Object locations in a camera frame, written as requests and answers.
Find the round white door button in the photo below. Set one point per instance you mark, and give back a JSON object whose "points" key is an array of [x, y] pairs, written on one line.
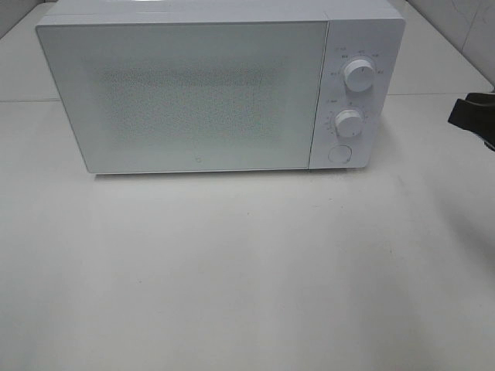
{"points": [[340, 154]]}

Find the white timer knob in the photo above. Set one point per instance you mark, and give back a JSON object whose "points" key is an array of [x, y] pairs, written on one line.
{"points": [[349, 123]]}

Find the white upper power knob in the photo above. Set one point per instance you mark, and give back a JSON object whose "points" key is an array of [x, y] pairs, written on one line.
{"points": [[359, 74]]}

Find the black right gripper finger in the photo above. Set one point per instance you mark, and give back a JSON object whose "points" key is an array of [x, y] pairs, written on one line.
{"points": [[475, 113]]}

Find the white microwave door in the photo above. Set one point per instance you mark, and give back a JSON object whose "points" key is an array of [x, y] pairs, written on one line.
{"points": [[189, 98]]}

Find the white microwave oven body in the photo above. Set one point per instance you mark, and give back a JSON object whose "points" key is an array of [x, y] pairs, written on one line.
{"points": [[373, 29]]}

